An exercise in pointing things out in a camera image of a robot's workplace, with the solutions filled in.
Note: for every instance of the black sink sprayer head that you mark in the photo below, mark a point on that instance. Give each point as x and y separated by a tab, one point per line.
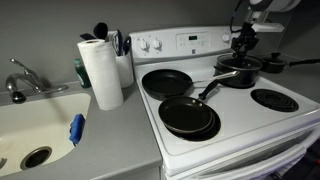
18	97

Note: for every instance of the black coil burner under pan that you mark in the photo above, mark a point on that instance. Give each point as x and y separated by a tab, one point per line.
213	128

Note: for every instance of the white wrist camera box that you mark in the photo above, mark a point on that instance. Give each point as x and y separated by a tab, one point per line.
266	27

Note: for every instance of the uncovered black coil burner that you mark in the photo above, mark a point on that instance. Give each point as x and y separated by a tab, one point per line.
275	100

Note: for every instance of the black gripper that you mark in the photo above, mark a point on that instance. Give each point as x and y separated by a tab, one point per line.
246	35

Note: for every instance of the green dish soap bottle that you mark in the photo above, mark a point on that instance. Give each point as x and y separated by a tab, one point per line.
81	75

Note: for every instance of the black round spoon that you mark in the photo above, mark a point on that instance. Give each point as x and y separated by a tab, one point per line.
100	30

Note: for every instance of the cream kitchen sink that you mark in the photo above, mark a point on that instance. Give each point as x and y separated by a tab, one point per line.
30	133

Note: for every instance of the white stove knob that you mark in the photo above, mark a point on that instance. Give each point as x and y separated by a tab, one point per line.
226	37
156	43
144	44

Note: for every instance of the black slotted spatula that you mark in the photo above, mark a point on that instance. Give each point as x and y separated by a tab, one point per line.
87	36

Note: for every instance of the chrome sink faucet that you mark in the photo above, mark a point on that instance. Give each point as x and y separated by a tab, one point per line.
31	78

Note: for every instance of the black saucepan lid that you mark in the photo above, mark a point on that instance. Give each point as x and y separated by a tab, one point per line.
274	59

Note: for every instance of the white electric stove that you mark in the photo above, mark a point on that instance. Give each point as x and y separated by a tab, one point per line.
240	126

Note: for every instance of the dark blue utensil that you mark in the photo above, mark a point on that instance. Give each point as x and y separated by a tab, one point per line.
127	44
119	41

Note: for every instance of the small black frying pan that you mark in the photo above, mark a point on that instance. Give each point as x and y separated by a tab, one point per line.
185	115

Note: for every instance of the white utensil holder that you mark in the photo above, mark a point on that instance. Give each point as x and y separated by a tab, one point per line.
126	71

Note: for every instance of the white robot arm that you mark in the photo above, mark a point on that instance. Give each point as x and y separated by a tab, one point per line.
276	4

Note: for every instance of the white paper towel roll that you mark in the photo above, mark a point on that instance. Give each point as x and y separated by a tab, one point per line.
103	76

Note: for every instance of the white utensil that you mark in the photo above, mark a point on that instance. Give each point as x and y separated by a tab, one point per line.
112	38

